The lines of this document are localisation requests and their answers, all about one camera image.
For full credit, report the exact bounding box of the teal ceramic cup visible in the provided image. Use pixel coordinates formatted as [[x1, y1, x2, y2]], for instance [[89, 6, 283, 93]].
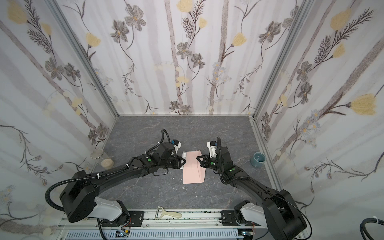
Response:
[[250, 152, 266, 168]]

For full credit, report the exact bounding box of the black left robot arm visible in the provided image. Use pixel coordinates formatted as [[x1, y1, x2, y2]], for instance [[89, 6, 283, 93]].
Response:
[[45, 140, 186, 223]]

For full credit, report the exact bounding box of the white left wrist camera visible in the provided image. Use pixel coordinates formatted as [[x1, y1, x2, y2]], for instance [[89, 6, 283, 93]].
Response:
[[171, 140, 182, 153]]

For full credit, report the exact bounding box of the aluminium mounting rail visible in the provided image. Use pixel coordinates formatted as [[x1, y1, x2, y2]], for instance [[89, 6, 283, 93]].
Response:
[[56, 207, 310, 240]]

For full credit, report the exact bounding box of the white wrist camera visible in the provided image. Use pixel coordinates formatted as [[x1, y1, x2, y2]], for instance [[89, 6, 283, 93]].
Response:
[[207, 141, 218, 158], [171, 140, 182, 153]]

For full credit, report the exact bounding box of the cream vegetable peeler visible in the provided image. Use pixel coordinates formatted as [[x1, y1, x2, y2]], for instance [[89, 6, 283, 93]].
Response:
[[155, 206, 183, 219]]

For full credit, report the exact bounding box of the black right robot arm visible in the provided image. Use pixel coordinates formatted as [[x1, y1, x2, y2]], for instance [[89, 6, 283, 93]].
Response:
[[197, 137, 312, 240]]

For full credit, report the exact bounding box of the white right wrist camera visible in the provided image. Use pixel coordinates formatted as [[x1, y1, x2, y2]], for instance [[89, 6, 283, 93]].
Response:
[[207, 141, 218, 158]]

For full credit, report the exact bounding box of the pink paper envelope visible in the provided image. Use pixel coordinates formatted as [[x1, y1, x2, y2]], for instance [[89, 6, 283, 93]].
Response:
[[183, 151, 206, 184]]

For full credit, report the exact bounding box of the black corrugated cable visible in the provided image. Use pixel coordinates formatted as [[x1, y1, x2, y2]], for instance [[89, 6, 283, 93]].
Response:
[[359, 217, 384, 240]]

